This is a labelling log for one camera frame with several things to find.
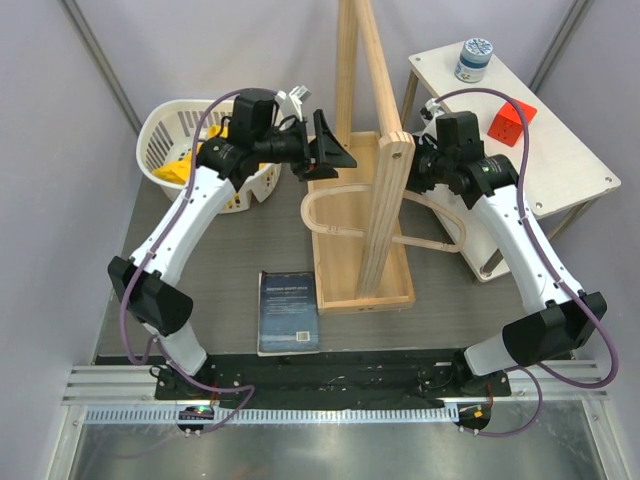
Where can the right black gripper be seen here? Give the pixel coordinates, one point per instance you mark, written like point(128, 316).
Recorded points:
point(415, 184)

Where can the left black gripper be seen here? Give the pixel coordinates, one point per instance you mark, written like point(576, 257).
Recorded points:
point(323, 151)

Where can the yellow shorts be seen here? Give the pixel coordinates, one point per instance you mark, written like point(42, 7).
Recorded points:
point(180, 170)

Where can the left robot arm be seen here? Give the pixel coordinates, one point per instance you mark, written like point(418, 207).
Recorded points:
point(232, 137)

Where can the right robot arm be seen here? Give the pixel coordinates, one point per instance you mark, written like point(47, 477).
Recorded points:
point(559, 313)

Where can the wooden hanger rack stand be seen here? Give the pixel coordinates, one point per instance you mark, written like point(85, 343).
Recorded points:
point(358, 267)

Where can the red cube block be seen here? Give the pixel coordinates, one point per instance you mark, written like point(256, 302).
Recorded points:
point(506, 126)

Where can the blue white lidded jar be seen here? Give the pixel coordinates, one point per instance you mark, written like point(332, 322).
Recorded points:
point(473, 60)

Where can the white plastic laundry basket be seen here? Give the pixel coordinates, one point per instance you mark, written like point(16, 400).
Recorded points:
point(166, 136)

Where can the dark blue book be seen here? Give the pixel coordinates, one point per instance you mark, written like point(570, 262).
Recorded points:
point(288, 314)

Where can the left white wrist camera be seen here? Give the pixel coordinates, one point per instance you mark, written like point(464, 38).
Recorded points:
point(290, 104)

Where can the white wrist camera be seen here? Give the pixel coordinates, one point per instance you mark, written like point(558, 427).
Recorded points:
point(290, 104)
point(429, 113)

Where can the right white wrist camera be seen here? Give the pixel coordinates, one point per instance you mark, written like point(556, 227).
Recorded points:
point(429, 113)

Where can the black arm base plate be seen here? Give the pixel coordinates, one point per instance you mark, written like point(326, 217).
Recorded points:
point(333, 380)

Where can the slotted cable duct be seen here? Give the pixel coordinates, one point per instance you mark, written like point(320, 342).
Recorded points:
point(201, 414)

